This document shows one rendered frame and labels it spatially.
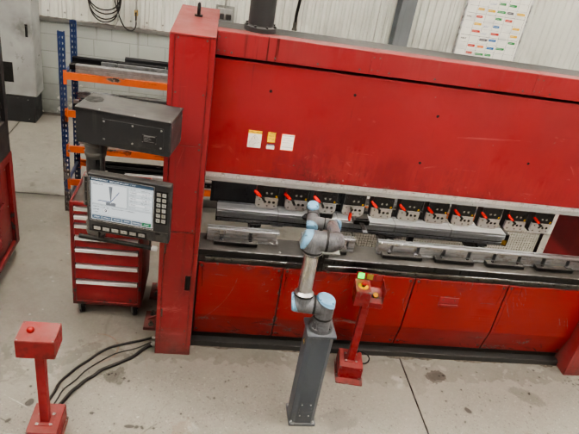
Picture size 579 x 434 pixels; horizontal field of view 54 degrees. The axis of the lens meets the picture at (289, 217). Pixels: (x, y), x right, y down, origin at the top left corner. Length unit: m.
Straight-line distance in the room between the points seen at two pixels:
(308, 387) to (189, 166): 1.57
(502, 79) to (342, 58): 1.02
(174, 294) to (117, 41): 4.67
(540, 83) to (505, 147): 0.45
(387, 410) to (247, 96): 2.36
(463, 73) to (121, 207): 2.18
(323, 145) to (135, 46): 4.69
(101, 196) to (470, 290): 2.70
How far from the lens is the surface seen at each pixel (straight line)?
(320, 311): 3.39
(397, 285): 4.24
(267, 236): 3.99
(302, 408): 3.89
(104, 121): 3.06
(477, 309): 4.60
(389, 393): 4.40
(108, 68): 5.46
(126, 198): 3.18
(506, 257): 4.55
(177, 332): 4.22
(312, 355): 3.57
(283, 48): 3.46
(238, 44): 3.44
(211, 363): 4.31
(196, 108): 3.36
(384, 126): 3.72
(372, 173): 3.84
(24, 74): 8.00
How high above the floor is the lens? 3.00
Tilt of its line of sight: 29 degrees down
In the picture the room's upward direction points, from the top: 10 degrees clockwise
